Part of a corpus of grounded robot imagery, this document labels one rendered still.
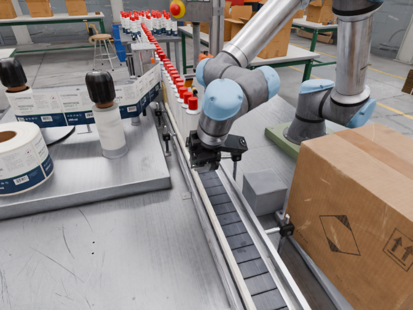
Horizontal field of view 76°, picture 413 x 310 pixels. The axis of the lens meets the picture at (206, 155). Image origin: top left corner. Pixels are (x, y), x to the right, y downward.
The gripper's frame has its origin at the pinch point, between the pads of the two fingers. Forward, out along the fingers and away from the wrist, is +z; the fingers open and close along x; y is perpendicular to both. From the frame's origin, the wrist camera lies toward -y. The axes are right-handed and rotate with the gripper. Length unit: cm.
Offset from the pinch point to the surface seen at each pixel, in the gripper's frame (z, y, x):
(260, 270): -12.0, -2.0, 31.8
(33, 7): 277, 165, -483
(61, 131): 27, 49, -38
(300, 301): -24.9, -2.7, 37.9
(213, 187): 2.7, -0.5, 6.4
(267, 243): -18.8, -2.9, 27.1
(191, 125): 2.5, 1.1, -17.1
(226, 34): 132, -99, -214
